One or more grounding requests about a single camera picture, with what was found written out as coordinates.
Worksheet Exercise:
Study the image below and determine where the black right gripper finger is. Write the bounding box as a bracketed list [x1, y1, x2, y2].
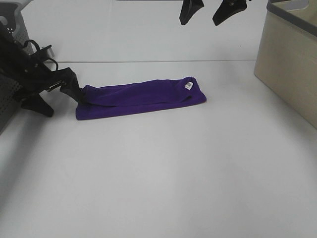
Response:
[212, 0, 247, 26]
[179, 0, 205, 25]

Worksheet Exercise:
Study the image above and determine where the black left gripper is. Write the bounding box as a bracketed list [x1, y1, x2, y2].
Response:
[12, 44, 84, 117]

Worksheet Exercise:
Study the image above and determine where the purple towel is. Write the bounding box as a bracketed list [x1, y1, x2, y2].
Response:
[76, 77, 207, 120]

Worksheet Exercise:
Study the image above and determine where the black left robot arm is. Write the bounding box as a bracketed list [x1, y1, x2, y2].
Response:
[0, 24, 85, 118]

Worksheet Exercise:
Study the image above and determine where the grey perforated plastic basket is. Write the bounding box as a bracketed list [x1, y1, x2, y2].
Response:
[0, 0, 31, 131]

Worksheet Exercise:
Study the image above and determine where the beige bin with grey rim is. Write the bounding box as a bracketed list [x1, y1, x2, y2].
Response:
[254, 0, 317, 127]

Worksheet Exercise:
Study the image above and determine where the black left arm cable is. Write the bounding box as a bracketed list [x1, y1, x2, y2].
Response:
[22, 39, 60, 72]

